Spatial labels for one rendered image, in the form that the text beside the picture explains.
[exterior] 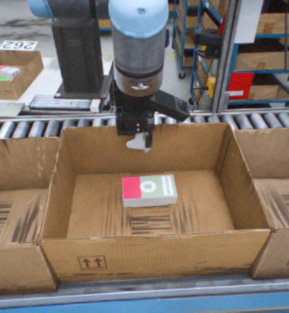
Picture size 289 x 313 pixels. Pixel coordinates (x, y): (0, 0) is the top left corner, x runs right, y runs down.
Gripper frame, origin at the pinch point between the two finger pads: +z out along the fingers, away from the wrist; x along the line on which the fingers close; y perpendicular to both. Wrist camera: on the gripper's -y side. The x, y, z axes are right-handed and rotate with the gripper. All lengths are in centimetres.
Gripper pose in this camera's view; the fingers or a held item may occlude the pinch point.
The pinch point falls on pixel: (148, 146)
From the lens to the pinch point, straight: 74.1
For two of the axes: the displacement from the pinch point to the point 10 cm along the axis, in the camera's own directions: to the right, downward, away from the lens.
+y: -10.0, 0.4, -0.5
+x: 0.6, 8.1, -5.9
